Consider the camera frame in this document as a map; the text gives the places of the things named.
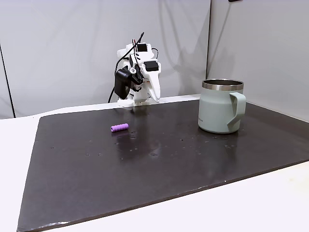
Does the black camera cable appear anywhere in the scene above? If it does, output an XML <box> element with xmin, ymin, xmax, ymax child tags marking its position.
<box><xmin>115</xmin><ymin>31</ymin><xmax>145</xmax><ymax>73</ymax></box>

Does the purple pen grip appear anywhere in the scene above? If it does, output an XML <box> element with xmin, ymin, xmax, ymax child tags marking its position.
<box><xmin>110</xmin><ymin>123</ymin><xmax>130</xmax><ymax>133</ymax></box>

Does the pale green metal mug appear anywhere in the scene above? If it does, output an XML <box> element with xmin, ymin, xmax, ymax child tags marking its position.
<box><xmin>197</xmin><ymin>78</ymin><xmax>247</xmax><ymax>134</ymax></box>

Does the black base cable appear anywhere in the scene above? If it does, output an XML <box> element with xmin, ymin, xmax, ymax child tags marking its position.
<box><xmin>107</xmin><ymin>86</ymin><xmax>116</xmax><ymax>103</ymax></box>

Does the black table mat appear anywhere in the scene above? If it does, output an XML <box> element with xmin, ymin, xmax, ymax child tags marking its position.
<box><xmin>16</xmin><ymin>100</ymin><xmax>309</xmax><ymax>232</ymax></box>

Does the black camera box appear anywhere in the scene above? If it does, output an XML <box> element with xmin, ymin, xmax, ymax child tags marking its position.
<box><xmin>114</xmin><ymin>67</ymin><xmax>143</xmax><ymax>101</ymax></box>

